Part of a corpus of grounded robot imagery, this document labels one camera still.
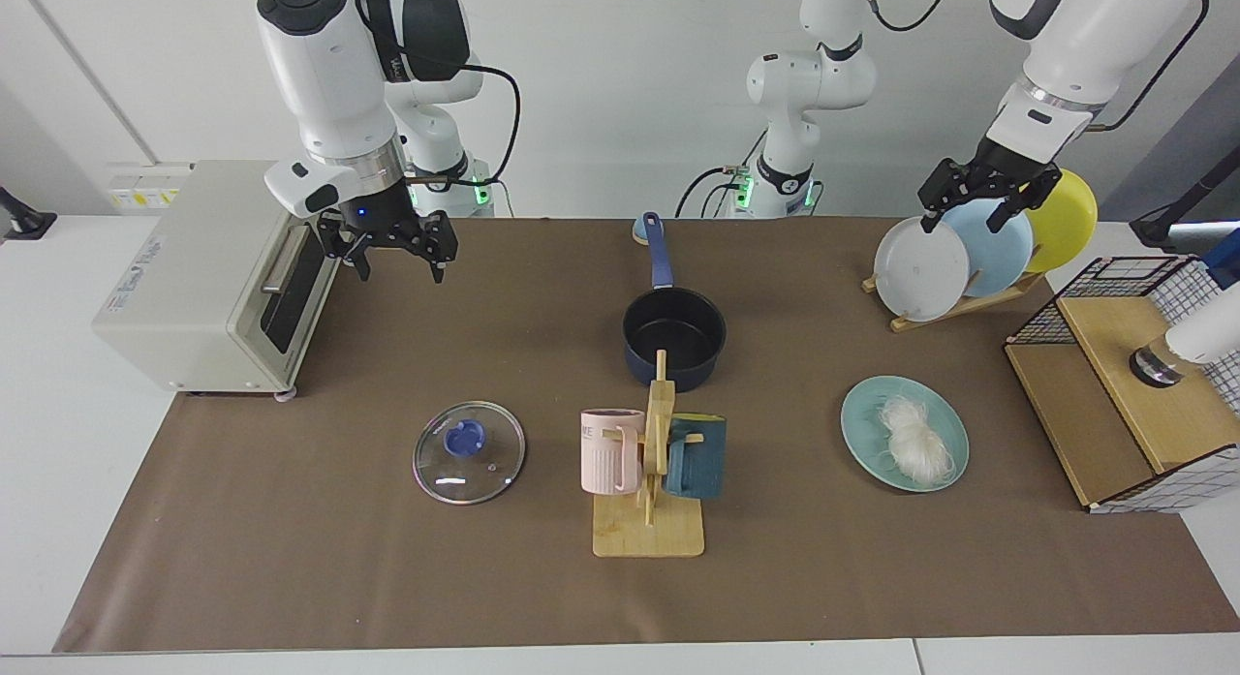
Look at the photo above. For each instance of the glass lid with blue knob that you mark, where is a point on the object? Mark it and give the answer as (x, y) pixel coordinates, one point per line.
(465, 476)

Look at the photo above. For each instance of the white vermicelli bundle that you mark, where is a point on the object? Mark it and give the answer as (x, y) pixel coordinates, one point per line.
(915, 443)

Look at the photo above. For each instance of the light blue plate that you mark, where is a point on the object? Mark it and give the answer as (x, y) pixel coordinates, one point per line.
(998, 254)

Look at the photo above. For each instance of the pale grey plate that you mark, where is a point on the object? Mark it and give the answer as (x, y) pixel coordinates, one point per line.
(915, 273)

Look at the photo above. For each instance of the yellow plate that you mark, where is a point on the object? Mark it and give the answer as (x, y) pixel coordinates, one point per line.
(1066, 220)

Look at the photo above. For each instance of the wooden plate rack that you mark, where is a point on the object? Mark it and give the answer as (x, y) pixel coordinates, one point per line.
(969, 305)

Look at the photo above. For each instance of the teal plate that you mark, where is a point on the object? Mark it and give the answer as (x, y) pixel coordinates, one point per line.
(862, 423)

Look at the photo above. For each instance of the black pole stand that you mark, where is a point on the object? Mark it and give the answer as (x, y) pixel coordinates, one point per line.
(1153, 231)

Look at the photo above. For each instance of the pale toaster oven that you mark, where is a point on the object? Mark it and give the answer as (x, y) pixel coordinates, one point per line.
(194, 268)

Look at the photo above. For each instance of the small blue round thing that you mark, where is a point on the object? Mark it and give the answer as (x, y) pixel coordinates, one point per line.
(639, 233)

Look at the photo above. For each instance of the blue object at edge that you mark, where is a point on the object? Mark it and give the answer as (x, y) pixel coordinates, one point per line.
(1225, 259)

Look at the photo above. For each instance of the white cylindrical device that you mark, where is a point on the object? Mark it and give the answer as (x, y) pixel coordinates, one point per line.
(1206, 334)

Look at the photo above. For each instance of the pink ribbed cup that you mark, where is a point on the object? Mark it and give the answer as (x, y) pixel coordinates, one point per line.
(605, 457)

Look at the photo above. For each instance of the brown table cloth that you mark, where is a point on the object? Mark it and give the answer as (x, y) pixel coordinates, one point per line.
(387, 578)

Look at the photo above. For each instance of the dark teal cup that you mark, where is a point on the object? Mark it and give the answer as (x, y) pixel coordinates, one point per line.
(702, 462)

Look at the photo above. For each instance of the wooden cup stand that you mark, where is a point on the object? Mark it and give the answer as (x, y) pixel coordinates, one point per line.
(649, 535)

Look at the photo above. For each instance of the black clamp stand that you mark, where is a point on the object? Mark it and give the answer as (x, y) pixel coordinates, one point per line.
(24, 222)

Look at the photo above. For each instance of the white wall socket panel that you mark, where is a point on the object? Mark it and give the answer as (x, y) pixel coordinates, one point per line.
(145, 189)

